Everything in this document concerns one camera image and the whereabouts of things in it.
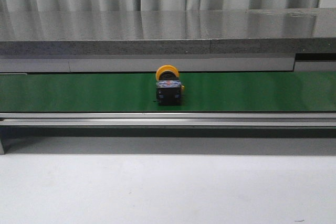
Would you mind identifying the grey conveyor support leg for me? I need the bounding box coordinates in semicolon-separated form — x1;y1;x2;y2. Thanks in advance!
0;127;10;155

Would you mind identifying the green conveyor belt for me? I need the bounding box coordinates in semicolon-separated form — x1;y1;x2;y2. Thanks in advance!
1;72;335;112

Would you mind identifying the grey stone slab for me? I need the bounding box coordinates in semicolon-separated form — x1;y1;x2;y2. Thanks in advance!
1;8;335;56

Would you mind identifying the aluminium conveyor front rail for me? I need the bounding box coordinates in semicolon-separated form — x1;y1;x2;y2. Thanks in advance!
1;112;335;127

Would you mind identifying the yellow black push button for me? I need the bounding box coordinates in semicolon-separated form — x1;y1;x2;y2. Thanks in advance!
155;65;185;105

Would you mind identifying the grey rear guide rail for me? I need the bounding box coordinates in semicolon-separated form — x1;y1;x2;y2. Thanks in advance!
1;53;335;73

